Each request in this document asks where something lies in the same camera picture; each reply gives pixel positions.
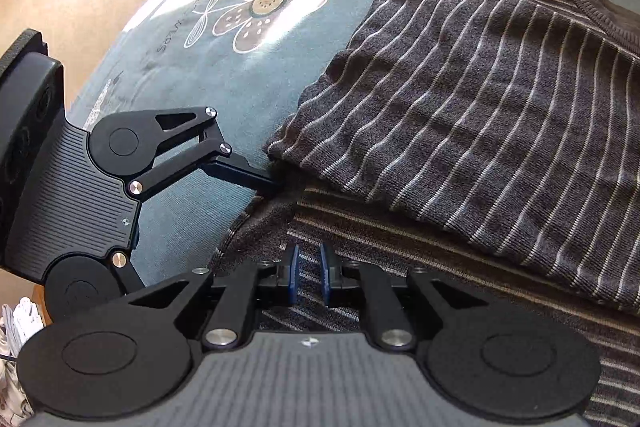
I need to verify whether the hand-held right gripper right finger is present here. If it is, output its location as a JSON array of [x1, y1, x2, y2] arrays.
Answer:
[[319, 244, 488, 350]]

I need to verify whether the wooden bed side rail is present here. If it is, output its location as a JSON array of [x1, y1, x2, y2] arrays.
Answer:
[[31, 286, 54, 327]]

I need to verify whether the grey striped sweater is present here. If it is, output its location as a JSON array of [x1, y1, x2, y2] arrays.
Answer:
[[212, 0, 640, 427]]

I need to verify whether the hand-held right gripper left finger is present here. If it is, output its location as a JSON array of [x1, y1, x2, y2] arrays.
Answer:
[[127, 244, 301, 350]]

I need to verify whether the white patterned cloth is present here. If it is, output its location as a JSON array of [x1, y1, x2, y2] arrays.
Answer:
[[0, 297, 47, 427]]

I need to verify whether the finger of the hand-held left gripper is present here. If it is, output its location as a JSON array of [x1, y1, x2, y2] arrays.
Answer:
[[127, 106, 286, 200], [109, 251, 147, 297]]

